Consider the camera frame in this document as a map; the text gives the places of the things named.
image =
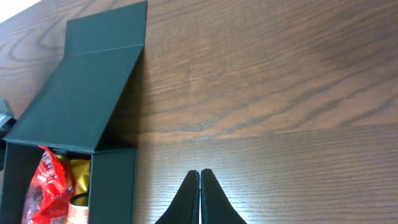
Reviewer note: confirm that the red Hacks candy bag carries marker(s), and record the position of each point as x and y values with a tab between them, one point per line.
49	192

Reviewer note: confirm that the black box with hinged lid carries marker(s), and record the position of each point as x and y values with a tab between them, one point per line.
72	110

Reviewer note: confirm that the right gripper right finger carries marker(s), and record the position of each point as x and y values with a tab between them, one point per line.
215	206

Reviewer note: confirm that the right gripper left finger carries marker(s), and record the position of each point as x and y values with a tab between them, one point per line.
184	208

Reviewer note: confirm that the yellow Hacks candy bag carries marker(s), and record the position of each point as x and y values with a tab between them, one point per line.
81	177

